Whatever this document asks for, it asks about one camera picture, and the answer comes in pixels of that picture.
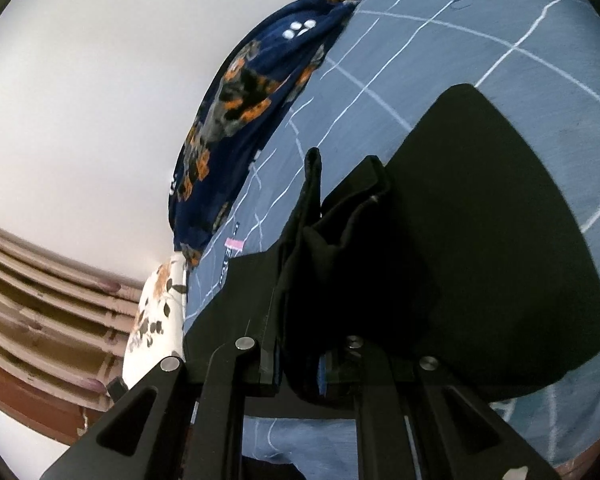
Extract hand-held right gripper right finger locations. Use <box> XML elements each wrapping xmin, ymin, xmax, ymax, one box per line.
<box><xmin>316</xmin><ymin>336</ymin><xmax>562</xmax><ymax>480</ymax></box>

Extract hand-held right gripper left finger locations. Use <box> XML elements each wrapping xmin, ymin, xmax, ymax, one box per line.
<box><xmin>40</xmin><ymin>260</ymin><xmax>287</xmax><ymax>480</ymax></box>

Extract black pants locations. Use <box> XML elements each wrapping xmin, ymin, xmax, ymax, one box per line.
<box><xmin>182</xmin><ymin>82</ymin><xmax>600</xmax><ymax>418</ymax></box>

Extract white floral pillow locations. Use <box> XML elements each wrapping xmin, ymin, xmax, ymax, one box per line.
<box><xmin>122</xmin><ymin>252</ymin><xmax>188</xmax><ymax>391</ymax></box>

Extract brown ribbed moulding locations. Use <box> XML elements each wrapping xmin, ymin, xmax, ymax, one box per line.
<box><xmin>0</xmin><ymin>217</ymin><xmax>146</xmax><ymax>446</ymax></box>

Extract navy floral blanket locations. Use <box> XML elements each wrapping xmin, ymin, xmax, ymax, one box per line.
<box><xmin>167</xmin><ymin>0</ymin><xmax>383</xmax><ymax>268</ymax></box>

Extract grey checked bedsheet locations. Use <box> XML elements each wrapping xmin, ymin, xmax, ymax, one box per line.
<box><xmin>182</xmin><ymin>0</ymin><xmax>600</xmax><ymax>480</ymax></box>

